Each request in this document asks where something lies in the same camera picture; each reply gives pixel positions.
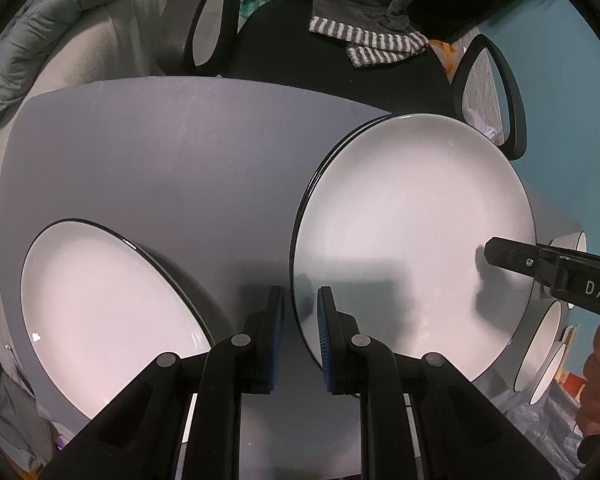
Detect grey towel with striped edge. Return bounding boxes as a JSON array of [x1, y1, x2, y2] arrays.
[[307, 0, 431, 69]]

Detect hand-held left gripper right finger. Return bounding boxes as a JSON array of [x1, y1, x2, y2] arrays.
[[317, 285, 566, 480]]

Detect white plate with black rim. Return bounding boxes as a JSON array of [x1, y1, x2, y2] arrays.
[[291, 112, 537, 385], [20, 219, 217, 422], [289, 114, 396, 311]]

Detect large white bowl black rim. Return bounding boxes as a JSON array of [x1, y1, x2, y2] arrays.
[[512, 300, 567, 394]]

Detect red box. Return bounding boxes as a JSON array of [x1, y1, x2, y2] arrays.
[[561, 370, 589, 397]]

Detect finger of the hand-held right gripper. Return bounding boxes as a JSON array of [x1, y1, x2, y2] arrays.
[[484, 236, 557, 287]]

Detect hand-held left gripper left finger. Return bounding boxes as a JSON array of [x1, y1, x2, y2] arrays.
[[40, 285, 286, 480]]

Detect black office chair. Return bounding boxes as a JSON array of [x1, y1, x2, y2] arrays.
[[159, 0, 527, 162]]

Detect clear plastic bag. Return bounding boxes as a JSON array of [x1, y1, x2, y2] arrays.
[[494, 385, 597, 480]]

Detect grey crumpled clothes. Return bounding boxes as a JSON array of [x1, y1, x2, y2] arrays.
[[0, 325, 57, 472]]

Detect small white bowl black rim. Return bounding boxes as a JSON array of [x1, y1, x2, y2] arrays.
[[529, 339, 571, 407], [549, 231, 589, 257]]

